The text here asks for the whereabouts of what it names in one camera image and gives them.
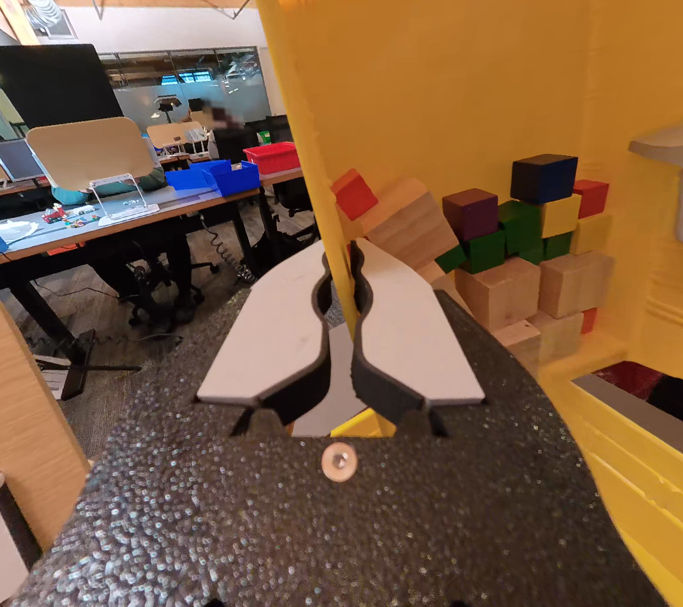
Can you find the small beige board on stand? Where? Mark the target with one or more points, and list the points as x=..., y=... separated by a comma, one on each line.
x=170, y=135

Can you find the red toy truck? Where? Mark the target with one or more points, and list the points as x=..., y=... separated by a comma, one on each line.
x=53, y=215

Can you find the white paper sheet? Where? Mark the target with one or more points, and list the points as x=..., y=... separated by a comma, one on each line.
x=16, y=232

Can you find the light wood panel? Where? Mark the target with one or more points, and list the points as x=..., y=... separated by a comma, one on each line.
x=32, y=431

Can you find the black office chair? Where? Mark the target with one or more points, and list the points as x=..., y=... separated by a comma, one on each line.
x=293, y=196

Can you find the yellow plastic box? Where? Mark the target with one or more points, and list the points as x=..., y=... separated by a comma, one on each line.
x=453, y=84

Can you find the long wooden desk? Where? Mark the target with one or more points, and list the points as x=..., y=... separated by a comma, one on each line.
x=176, y=201

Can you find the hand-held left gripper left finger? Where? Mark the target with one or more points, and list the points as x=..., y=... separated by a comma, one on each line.
x=267, y=340

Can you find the ceiling air vent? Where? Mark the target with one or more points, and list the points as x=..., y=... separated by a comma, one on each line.
x=56, y=28

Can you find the red box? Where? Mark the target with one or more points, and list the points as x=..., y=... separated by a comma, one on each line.
x=629, y=380

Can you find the red plastic bin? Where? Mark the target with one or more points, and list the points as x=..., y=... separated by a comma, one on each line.
x=272, y=159

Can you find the grey monitor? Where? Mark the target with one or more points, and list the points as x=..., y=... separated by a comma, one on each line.
x=18, y=161

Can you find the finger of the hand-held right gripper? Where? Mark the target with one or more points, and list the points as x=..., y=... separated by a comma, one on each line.
x=667, y=143

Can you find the large beige board on stand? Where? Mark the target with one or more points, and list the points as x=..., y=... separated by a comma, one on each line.
x=90, y=153

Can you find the black partition panel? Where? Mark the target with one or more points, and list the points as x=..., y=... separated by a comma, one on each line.
x=53, y=84

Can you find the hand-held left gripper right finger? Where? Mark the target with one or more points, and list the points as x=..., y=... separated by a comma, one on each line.
x=416, y=340

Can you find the pile of coloured wooden cubes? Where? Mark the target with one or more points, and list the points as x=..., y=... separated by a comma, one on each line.
x=501, y=292

